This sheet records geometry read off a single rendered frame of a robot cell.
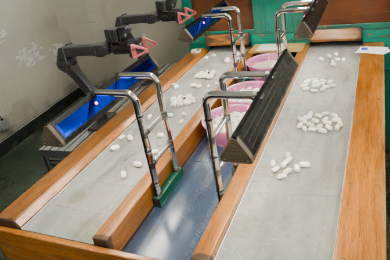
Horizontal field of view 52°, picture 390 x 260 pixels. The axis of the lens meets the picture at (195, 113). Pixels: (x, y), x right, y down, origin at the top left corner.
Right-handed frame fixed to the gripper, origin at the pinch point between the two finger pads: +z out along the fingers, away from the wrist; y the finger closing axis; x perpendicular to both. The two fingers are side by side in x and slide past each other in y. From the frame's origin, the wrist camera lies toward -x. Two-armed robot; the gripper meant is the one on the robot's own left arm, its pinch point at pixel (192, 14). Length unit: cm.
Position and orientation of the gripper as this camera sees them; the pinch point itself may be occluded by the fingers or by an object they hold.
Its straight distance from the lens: 242.8
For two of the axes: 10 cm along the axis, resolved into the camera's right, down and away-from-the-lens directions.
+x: 1.5, 8.9, 4.3
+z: 9.4, 0.2, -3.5
